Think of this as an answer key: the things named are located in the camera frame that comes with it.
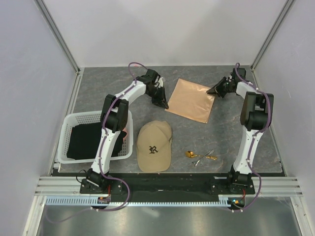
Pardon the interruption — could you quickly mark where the peach satin napkin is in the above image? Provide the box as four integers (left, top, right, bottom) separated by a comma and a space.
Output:
166, 78, 215, 123

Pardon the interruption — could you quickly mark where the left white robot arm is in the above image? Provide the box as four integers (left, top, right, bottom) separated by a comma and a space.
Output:
86, 69, 169, 193

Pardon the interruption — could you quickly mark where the silver fork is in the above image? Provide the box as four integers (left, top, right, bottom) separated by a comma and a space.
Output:
189, 154, 206, 168

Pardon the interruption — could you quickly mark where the gold spoon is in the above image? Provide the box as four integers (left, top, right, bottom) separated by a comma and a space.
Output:
185, 150, 217, 160

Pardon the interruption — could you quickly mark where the white plastic basket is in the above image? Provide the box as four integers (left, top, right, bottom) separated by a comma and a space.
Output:
57, 110, 134, 165

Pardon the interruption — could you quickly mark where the right aluminium frame post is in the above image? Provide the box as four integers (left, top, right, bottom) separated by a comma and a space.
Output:
250, 0, 296, 71

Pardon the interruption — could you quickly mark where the white cable duct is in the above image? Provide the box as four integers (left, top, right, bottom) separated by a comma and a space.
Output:
45, 196, 241, 207

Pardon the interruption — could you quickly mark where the left aluminium frame post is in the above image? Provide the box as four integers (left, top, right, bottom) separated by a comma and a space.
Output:
34, 0, 80, 73

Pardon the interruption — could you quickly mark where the pink item in basket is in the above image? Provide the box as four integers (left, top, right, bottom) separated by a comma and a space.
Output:
123, 127, 128, 139

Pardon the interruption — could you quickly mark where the black folded cloth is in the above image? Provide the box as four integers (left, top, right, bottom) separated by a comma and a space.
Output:
66, 122, 126, 160

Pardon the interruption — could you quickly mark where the aluminium frame post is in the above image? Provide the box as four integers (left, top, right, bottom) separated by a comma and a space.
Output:
34, 0, 80, 73
250, 0, 296, 71

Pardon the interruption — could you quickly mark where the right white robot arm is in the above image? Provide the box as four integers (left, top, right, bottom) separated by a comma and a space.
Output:
206, 63, 274, 194

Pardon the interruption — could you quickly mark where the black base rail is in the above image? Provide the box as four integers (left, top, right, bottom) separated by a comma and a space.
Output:
80, 173, 255, 195

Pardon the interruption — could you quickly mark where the tan baseball cap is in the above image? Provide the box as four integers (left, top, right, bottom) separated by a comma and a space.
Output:
136, 120, 172, 173

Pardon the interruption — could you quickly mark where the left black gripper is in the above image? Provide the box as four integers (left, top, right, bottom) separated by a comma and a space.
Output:
146, 87, 169, 110

